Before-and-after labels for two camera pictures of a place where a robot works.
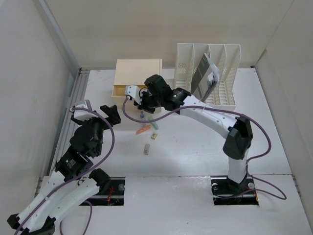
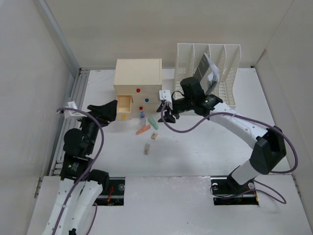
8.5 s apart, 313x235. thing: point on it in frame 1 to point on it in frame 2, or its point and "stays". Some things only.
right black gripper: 142,106 to 168,118
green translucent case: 153,124 stays
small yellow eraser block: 154,135 stays
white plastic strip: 146,149 stays
